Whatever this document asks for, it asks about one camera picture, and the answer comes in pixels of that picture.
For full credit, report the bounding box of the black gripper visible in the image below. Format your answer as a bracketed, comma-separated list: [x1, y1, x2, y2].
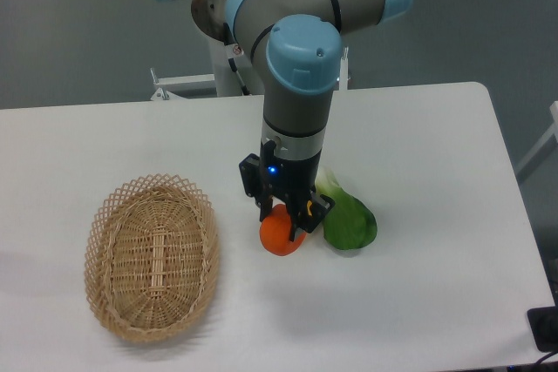
[239, 138, 335, 241]

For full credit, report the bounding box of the green bok choy vegetable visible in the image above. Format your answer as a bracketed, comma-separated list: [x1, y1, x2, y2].
[315, 166, 378, 251]

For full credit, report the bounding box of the orange fruit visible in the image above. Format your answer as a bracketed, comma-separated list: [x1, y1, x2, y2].
[259, 204, 307, 256]

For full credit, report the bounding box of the woven wicker basket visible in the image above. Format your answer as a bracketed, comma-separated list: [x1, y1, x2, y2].
[84, 174, 220, 343]

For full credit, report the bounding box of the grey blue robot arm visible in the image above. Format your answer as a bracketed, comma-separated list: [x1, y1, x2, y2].
[224, 0, 413, 240]

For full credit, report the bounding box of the white frame at right edge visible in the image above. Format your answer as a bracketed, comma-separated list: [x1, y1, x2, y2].
[514, 101, 557, 184]

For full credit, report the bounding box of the black device at table edge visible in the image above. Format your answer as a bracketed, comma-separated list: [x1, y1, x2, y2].
[527, 306, 557, 353]

